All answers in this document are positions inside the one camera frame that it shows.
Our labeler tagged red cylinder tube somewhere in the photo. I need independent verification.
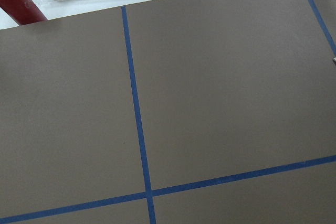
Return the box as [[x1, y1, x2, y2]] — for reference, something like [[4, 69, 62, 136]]
[[1, 0, 47, 25]]

